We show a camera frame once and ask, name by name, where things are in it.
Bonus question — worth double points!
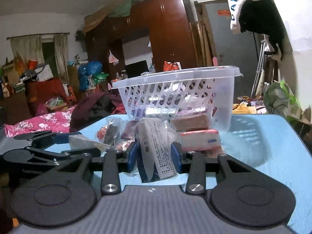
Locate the wooden boards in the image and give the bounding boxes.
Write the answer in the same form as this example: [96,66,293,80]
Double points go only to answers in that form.
[189,1,215,66]

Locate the dark clothes pile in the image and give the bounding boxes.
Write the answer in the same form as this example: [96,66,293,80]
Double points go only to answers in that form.
[69,93,127,132]

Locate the patterned curtain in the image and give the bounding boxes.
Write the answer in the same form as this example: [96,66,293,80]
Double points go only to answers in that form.
[54,33,70,83]
[10,35,43,71]

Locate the white plastic basket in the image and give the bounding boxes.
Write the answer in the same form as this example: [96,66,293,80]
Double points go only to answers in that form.
[112,65,244,133]

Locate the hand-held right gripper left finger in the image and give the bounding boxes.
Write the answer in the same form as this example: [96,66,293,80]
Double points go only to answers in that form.
[36,141,138,197]

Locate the black monitor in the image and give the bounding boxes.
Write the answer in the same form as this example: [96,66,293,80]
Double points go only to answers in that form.
[125,60,149,78]

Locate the grey door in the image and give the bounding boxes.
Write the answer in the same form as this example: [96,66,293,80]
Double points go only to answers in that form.
[195,0,259,66]

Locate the orange and white plastic bag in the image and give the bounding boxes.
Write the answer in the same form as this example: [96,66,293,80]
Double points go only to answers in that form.
[163,61,182,72]

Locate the metal crutches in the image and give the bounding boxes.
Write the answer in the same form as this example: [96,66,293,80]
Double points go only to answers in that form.
[252,33,269,98]

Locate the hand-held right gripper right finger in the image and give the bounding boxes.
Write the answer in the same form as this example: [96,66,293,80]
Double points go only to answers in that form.
[171,142,271,195]

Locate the green plastic bag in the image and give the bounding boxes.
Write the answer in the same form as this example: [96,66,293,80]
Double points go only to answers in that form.
[263,80,303,120]

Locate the pink floral blanket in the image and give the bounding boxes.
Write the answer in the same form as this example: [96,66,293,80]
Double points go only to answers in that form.
[5,107,76,137]

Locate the brown wooden wardrobe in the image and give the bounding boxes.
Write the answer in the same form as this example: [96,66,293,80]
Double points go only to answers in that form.
[84,0,198,83]

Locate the red black item in wrapper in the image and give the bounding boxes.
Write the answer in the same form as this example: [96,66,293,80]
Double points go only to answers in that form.
[97,118,122,147]

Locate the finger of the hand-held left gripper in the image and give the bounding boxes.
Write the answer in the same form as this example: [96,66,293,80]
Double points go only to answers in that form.
[24,146,101,160]
[14,130,82,145]

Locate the red cloth covered table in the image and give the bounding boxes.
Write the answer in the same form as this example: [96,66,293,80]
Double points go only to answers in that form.
[24,78,71,110]

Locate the yellow cloth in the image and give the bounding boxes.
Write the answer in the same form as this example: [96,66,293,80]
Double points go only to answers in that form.
[231,102,257,114]

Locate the brown box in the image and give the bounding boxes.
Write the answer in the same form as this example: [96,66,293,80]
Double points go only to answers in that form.
[170,114,210,132]

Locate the pink box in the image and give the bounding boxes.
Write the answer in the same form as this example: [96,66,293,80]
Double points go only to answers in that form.
[180,129,222,152]

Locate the clear plastic packet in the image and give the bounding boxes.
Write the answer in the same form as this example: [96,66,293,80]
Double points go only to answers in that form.
[68,135,111,152]

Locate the red packet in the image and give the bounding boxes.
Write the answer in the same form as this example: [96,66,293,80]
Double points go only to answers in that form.
[121,121,139,152]

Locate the blue white box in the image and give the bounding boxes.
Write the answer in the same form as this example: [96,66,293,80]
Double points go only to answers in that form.
[135,118,178,183]

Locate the white and black hoodie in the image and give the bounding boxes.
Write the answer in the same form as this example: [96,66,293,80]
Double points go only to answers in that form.
[225,0,285,61]

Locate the green cloth bundle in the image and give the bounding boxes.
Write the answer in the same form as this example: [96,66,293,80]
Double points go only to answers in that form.
[107,0,161,17]

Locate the blue plastic bag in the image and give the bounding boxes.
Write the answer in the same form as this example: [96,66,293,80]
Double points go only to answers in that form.
[78,61,103,88]

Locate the small pink white plastic bag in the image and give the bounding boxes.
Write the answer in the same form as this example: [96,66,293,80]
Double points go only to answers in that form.
[108,50,119,66]

